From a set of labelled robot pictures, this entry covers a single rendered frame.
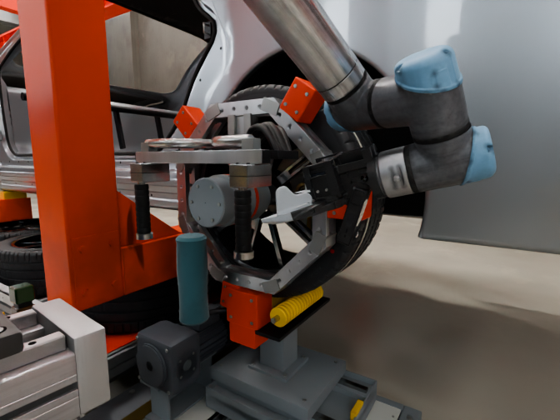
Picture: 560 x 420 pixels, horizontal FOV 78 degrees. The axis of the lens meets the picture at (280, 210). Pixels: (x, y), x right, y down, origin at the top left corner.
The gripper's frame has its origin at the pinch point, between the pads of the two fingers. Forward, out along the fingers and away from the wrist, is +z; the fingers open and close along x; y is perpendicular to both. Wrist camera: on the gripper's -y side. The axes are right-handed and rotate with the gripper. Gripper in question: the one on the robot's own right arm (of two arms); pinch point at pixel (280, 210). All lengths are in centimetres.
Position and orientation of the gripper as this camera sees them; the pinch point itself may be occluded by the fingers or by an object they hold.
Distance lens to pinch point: 65.6
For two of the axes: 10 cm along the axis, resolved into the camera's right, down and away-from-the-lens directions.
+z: -8.5, 1.8, 5.0
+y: -3.2, -9.2, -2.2
